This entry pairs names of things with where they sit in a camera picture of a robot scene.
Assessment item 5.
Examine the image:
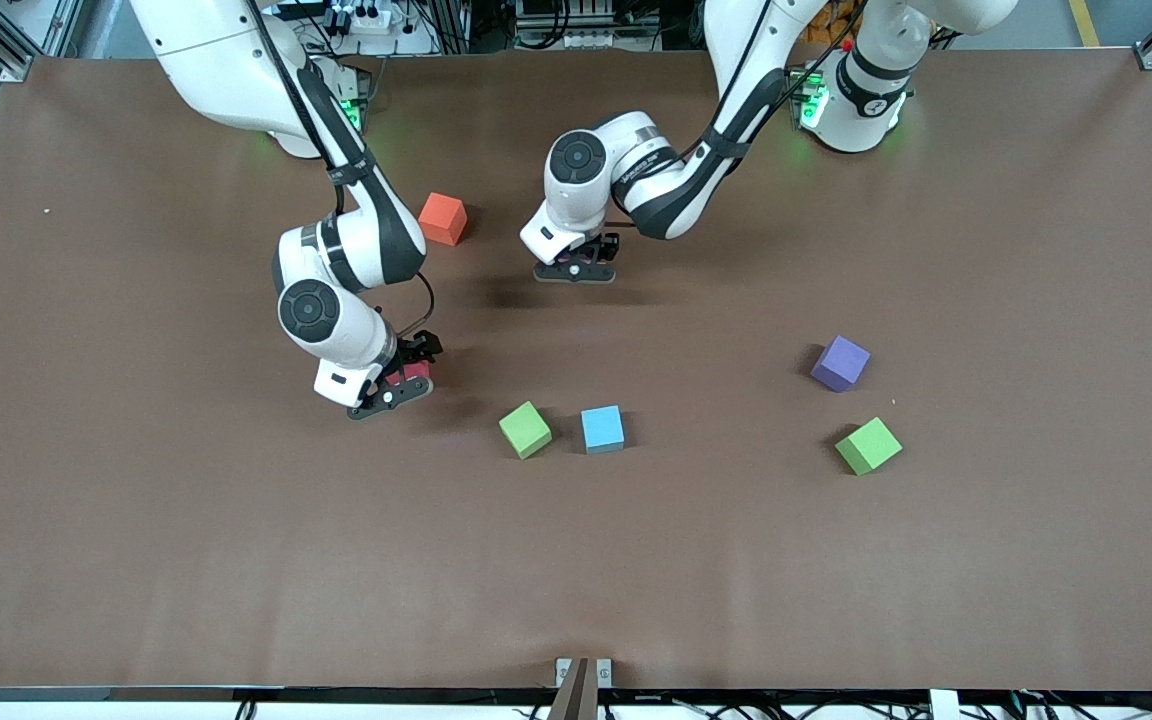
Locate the blue foam cube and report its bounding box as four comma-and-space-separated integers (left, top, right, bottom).
581, 405, 626, 455

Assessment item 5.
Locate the orange netted bag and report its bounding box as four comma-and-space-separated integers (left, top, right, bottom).
816, 0, 867, 51

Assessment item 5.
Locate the black and white equipment rack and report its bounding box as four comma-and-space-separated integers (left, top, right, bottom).
514, 0, 663, 51

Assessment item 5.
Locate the green foam cube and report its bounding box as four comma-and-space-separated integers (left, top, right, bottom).
834, 417, 904, 476
498, 401, 553, 461

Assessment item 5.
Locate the orange foam cube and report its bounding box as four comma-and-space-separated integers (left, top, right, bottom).
418, 192, 468, 247

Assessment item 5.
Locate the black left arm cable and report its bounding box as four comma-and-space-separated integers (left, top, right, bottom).
714, 0, 872, 151

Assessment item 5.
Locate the white power strip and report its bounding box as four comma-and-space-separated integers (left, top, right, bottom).
329, 3, 399, 37

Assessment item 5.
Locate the black table edge rail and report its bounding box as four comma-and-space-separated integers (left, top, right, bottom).
0, 685, 1152, 708

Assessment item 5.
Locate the small box with green light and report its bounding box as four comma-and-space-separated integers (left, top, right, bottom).
336, 65, 374, 133
789, 65, 832, 129

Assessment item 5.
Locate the purple foam cube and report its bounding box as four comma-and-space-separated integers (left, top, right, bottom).
810, 335, 872, 393

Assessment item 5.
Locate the metal table edge bracket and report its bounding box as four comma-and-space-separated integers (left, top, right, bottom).
548, 656, 614, 720

